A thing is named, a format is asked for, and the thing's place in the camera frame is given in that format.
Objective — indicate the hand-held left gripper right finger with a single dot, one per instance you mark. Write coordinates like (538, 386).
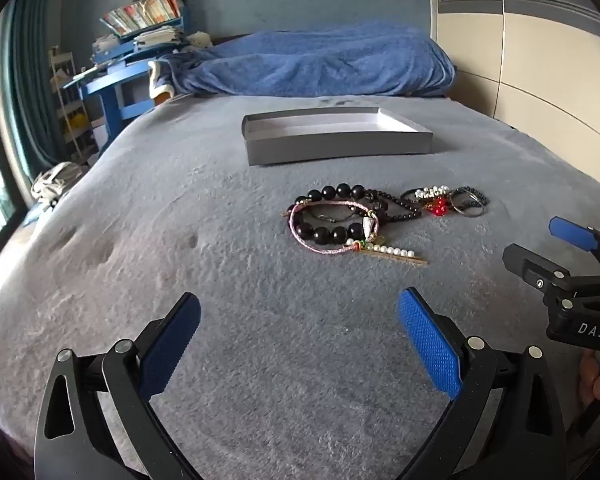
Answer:
(430, 345)

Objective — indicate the stack of papers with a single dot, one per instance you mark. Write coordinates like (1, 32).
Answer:
(155, 37)

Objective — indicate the blue desk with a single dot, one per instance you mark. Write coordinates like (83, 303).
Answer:
(110, 80)

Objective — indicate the row of books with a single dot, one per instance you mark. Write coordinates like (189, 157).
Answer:
(140, 12)

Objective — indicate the grey cardboard tray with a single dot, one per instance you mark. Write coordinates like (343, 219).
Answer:
(330, 147)

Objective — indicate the cream wardrobe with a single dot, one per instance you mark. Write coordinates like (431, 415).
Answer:
(530, 60)

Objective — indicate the grey bag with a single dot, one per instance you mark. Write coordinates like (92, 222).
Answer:
(55, 180)

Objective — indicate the silver bangle with gold charm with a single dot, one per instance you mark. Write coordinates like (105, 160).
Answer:
(330, 218)

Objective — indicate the yellow item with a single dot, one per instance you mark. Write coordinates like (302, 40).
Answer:
(77, 122)

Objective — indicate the white shelf rack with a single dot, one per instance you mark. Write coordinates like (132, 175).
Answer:
(62, 75)

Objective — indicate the grey bed cover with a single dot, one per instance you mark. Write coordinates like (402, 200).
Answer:
(180, 235)

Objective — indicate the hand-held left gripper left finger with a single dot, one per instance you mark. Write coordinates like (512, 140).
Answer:
(172, 345)

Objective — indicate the teal curtain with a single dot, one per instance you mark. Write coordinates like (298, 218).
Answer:
(25, 85)

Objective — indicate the blue blanket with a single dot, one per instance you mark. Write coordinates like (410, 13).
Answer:
(320, 60)

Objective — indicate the plain silver bangle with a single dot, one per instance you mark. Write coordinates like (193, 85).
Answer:
(461, 211)

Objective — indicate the white stuffed toy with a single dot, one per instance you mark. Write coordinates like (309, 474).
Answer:
(199, 40)

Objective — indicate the red bead ornament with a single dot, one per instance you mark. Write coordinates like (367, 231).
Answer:
(437, 206)

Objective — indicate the gold pearl hairpin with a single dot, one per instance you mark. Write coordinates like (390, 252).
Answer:
(395, 252)

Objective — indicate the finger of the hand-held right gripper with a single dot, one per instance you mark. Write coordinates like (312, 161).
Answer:
(527, 264)
(572, 234)

